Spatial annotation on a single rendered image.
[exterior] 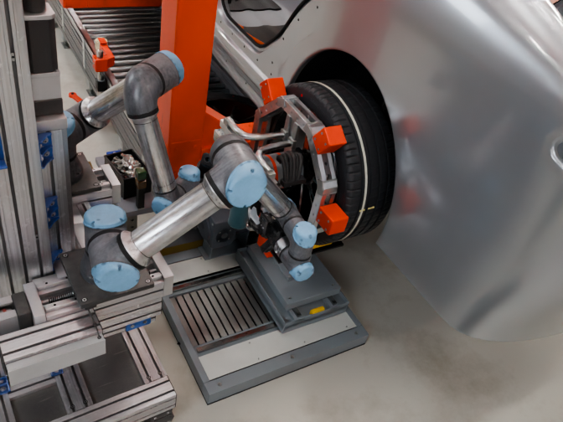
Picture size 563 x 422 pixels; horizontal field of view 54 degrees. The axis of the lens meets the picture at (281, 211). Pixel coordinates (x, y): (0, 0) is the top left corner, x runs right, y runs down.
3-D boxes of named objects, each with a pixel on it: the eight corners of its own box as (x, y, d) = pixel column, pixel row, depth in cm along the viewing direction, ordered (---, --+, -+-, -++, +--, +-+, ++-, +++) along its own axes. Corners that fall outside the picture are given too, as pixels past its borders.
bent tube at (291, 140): (314, 172, 202) (321, 147, 195) (267, 181, 193) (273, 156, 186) (290, 144, 213) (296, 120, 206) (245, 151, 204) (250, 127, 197)
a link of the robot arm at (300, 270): (318, 262, 179) (312, 280, 184) (302, 239, 185) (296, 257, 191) (297, 268, 175) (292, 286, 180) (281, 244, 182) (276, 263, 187)
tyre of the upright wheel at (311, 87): (342, 256, 254) (425, 189, 199) (298, 269, 243) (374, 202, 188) (288, 134, 274) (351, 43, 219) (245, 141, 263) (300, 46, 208)
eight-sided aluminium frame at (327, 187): (315, 260, 225) (350, 150, 191) (302, 265, 222) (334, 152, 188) (255, 180, 258) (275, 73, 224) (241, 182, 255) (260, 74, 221)
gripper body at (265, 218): (277, 207, 195) (295, 229, 188) (273, 225, 201) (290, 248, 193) (258, 212, 192) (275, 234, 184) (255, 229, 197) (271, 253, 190)
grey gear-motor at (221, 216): (278, 254, 296) (291, 203, 274) (205, 273, 276) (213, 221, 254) (262, 231, 307) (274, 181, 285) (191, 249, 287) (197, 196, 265)
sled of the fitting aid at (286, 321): (344, 313, 273) (350, 300, 267) (281, 335, 256) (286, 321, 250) (294, 244, 303) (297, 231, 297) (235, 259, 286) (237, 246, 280)
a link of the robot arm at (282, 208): (192, 134, 156) (273, 219, 193) (203, 157, 149) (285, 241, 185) (225, 110, 155) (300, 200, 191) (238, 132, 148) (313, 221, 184)
